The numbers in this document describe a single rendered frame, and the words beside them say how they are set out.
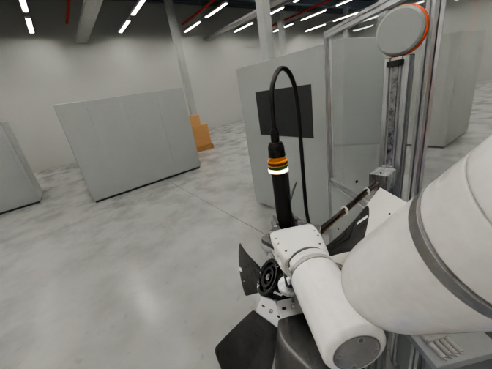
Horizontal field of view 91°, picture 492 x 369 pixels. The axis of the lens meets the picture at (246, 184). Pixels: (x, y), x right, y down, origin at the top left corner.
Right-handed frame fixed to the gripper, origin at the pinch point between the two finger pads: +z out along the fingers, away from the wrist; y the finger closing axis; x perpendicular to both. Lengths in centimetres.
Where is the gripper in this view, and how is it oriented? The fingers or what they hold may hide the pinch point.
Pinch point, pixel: (285, 222)
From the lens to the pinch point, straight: 60.0
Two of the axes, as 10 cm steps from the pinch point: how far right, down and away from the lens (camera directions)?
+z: -1.3, -3.6, 9.2
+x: -1.5, -9.1, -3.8
